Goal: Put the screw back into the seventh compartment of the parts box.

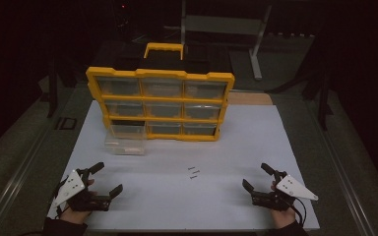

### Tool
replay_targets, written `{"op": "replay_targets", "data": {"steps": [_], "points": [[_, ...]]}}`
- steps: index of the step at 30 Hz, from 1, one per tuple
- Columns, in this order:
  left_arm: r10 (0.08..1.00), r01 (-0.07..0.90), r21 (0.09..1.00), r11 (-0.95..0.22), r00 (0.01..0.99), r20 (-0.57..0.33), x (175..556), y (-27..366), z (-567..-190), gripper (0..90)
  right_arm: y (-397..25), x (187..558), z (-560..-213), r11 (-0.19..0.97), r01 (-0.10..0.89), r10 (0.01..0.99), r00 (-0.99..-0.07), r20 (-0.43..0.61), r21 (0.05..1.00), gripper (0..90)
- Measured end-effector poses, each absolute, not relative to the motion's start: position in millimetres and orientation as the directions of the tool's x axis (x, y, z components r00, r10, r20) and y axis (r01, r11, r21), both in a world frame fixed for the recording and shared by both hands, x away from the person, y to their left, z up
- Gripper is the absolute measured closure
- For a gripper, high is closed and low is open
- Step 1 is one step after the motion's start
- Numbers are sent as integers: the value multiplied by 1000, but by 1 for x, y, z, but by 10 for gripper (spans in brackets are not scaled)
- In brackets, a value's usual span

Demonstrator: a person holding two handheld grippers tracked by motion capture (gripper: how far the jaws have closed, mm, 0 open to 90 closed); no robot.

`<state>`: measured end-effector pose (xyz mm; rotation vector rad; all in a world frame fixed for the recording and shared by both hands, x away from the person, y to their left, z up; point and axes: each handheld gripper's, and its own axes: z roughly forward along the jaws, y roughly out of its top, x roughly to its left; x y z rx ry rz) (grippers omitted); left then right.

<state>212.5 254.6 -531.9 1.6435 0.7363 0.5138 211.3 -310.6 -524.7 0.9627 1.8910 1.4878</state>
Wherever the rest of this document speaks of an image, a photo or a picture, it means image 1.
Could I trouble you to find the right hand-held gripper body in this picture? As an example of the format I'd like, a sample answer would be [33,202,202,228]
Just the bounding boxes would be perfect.
[251,170,320,211]

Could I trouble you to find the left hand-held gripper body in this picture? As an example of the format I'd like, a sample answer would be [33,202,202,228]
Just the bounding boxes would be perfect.
[51,168,111,212]

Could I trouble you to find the clear plastic pulled-out drawer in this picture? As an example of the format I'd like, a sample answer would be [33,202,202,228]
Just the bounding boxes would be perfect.
[103,123,148,156]

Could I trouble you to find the yellow drawer organizer cabinet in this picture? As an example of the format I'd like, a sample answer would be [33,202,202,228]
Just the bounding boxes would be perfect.
[86,66,235,143]

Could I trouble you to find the person's left hand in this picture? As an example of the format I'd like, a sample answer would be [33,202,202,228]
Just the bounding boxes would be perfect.
[59,177,96,226]

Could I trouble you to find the person's right hand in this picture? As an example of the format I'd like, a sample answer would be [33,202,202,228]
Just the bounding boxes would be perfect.
[270,206,298,230]

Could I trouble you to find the brown cardboard piece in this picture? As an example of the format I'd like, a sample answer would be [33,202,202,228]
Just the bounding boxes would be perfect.
[227,91,274,106]

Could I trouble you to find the set of closed clear drawers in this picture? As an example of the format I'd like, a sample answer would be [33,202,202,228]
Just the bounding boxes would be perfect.
[95,76,228,137]

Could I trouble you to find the black floor stand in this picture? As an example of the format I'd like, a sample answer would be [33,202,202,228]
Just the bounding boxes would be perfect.
[46,53,77,119]
[265,30,335,132]

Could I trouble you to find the grey metal stand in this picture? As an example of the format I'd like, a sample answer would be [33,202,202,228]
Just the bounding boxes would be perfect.
[163,0,274,82]

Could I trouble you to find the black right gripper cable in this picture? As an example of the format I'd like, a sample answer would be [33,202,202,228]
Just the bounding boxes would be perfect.
[288,196,308,227]

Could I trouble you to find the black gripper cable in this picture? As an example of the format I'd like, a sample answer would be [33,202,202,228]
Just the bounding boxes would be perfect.
[288,196,308,227]
[54,178,71,219]

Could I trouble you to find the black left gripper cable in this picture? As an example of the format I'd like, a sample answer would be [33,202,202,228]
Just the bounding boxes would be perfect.
[54,178,71,219]

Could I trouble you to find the grey metal rail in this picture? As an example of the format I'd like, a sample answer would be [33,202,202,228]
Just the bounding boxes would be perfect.
[0,122,58,236]
[303,96,372,236]

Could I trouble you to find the black case with yellow handle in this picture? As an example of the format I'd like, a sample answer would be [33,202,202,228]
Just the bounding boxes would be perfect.
[93,42,211,75]

